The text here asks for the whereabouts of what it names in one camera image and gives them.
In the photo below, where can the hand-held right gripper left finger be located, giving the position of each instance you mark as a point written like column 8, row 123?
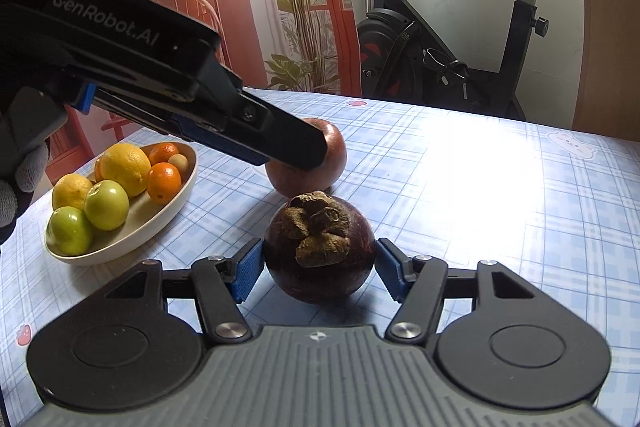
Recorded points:
column 247, row 272

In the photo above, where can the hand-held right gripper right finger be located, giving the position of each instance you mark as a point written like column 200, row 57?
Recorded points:
column 392, row 272

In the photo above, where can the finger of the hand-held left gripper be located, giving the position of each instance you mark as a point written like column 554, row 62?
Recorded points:
column 285, row 142

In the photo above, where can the red apple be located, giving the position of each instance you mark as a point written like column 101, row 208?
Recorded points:
column 330, row 157

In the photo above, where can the dark purple mangosteen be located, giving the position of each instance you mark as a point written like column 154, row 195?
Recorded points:
column 300, row 277

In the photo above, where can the cream oval plate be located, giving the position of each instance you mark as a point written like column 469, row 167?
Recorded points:
column 150, row 217

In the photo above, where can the large yellow orange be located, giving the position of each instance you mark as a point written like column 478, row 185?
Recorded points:
column 125, row 169

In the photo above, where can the green jujube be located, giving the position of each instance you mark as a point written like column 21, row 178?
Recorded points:
column 69, row 229
column 106, row 204

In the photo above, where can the yellow lemon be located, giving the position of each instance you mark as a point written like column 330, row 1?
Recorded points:
column 70, row 191

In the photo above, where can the person's left hand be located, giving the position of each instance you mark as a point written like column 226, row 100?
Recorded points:
column 30, row 127

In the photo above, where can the small tan kiwi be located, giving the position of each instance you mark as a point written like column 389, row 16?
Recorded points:
column 179, row 163

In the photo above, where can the small mandarin orange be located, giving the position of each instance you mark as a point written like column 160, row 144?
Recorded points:
column 97, row 171
column 164, row 182
column 164, row 152

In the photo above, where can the black exercise bike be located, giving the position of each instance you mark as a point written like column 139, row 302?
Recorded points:
column 385, row 42

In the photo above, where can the wooden board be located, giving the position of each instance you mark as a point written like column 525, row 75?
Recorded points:
column 610, row 32

